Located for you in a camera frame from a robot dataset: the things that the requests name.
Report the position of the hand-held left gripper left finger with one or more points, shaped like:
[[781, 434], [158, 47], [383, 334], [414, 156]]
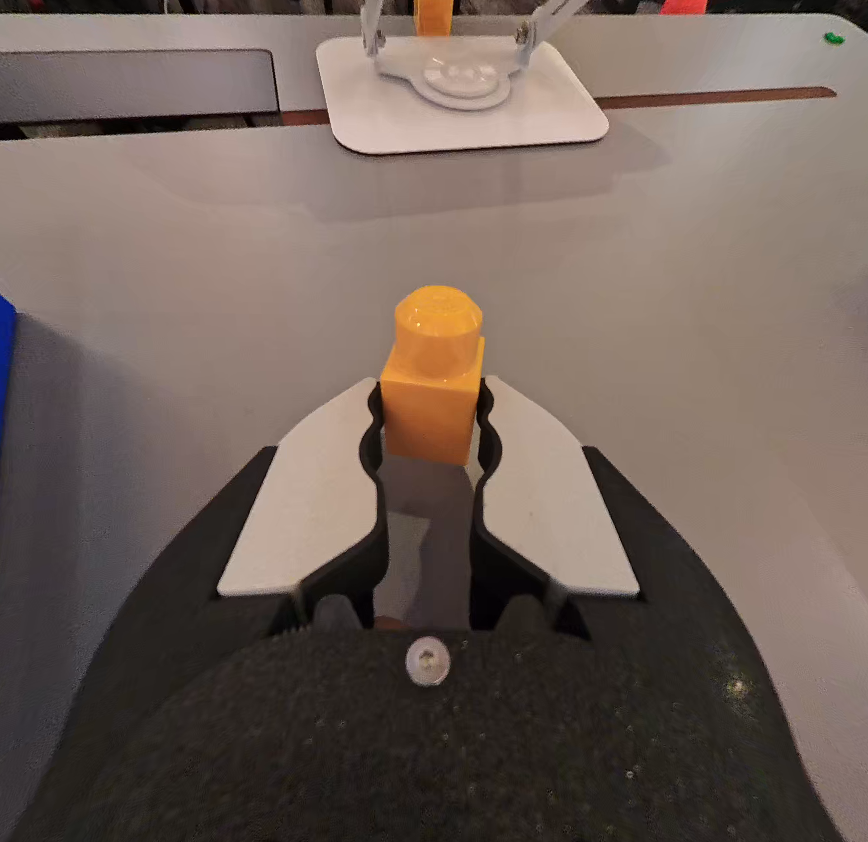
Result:
[[305, 506]]

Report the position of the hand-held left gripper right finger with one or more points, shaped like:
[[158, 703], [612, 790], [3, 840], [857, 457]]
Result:
[[556, 506]]

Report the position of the yellow toy block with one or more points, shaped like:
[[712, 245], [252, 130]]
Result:
[[431, 394]]

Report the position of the blue plastic bin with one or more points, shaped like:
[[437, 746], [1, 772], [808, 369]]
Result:
[[7, 361]]

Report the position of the white document stand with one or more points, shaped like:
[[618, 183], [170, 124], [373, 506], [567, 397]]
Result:
[[468, 110]]

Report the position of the small orange cube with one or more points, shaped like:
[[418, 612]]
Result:
[[434, 4]]

